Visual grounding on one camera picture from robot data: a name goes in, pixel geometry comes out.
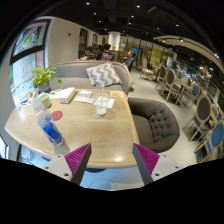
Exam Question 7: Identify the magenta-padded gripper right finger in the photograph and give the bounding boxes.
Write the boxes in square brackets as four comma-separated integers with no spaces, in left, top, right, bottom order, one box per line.
[132,143,183,186]

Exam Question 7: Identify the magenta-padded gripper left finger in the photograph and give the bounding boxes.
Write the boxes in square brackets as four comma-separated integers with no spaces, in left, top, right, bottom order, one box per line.
[42,143,92,186]

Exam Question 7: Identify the clear bottle with blue label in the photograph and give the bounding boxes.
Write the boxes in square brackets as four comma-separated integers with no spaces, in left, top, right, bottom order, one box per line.
[31,96,65,147]

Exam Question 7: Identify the dark grey tufted armchair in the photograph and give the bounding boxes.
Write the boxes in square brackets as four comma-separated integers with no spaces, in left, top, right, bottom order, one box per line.
[128,97,181,154]

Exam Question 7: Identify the flat round red coaster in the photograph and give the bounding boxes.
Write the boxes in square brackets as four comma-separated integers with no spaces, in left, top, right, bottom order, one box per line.
[51,110,64,122]

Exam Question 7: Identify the clear plastic cup with straw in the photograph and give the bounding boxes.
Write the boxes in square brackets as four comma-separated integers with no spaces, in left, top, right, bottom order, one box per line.
[94,79,111,117]

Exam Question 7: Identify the white paper slips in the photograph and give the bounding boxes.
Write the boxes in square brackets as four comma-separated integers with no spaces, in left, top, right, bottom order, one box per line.
[73,95,96,105]

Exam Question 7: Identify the small blue and white box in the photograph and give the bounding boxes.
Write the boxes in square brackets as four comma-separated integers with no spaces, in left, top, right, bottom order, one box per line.
[78,90,93,99]

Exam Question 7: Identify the pale green ceramic cup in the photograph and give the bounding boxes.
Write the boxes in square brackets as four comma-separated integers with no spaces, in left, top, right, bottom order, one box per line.
[37,93,53,109]

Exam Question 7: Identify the yellow square card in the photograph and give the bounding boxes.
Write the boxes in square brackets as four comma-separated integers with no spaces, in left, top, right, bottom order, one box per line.
[110,90,124,99]

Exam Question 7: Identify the group of dining chairs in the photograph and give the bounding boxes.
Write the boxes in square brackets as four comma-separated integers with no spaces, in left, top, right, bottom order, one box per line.
[139,58,224,164]

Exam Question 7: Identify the grey upholstered sofa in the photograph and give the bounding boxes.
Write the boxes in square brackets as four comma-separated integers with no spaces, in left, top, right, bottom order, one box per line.
[46,60,133,95]

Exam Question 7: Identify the grey white chevron cushion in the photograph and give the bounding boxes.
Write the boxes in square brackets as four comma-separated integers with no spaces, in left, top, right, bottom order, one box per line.
[85,62,123,88]

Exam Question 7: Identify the green potted plant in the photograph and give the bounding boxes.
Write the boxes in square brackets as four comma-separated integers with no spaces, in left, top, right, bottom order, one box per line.
[29,64,63,94]

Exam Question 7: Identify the person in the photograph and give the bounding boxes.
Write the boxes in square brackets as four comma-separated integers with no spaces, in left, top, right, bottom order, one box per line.
[123,49,137,70]
[96,43,116,62]
[83,46,96,61]

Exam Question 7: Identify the colourful window poster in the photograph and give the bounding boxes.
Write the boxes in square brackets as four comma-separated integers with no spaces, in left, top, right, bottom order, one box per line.
[11,19,51,58]

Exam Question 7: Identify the group of ceiling lights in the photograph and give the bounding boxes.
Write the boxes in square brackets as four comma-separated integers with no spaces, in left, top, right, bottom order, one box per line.
[84,1,221,59]

